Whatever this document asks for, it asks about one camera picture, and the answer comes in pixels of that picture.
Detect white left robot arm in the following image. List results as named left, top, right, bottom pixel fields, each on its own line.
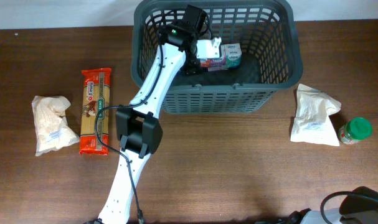
left=93, top=5, right=210, bottom=223

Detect tissue pocket pack bundle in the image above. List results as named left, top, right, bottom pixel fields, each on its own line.
left=200, top=43, right=242, bottom=72

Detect grey plastic lattice basket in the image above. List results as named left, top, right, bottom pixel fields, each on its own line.
left=131, top=0, right=303, bottom=116

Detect green lid glass jar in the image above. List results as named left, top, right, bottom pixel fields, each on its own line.
left=338, top=117, right=373, bottom=144

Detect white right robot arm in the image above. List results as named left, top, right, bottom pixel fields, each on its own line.
left=281, top=186, right=378, bottom=224

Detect beige powder bag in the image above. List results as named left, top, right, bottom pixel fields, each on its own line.
left=290, top=84, right=341, bottom=147

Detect beige grain bag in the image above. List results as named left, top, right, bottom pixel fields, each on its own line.
left=31, top=96, right=80, bottom=156

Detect orange spaghetti packet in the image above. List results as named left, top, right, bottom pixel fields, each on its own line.
left=79, top=68, right=111, bottom=155

